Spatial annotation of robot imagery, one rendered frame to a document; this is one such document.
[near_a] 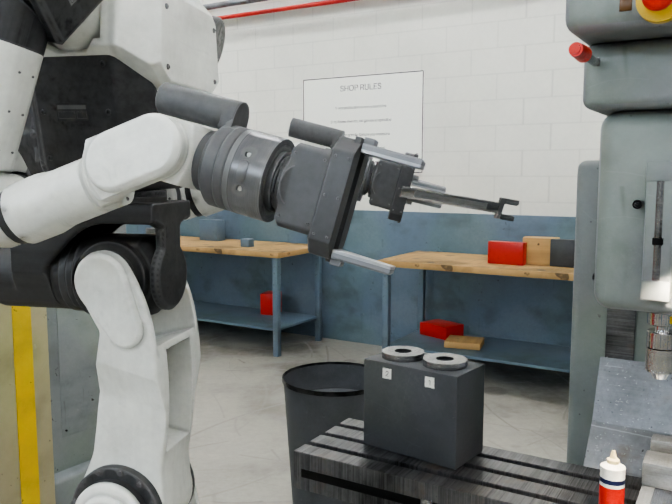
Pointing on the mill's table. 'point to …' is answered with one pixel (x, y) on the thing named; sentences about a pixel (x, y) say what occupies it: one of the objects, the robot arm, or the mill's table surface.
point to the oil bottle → (612, 481)
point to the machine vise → (653, 487)
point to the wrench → (460, 201)
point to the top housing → (610, 23)
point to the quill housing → (622, 229)
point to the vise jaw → (657, 470)
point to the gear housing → (629, 76)
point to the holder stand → (424, 405)
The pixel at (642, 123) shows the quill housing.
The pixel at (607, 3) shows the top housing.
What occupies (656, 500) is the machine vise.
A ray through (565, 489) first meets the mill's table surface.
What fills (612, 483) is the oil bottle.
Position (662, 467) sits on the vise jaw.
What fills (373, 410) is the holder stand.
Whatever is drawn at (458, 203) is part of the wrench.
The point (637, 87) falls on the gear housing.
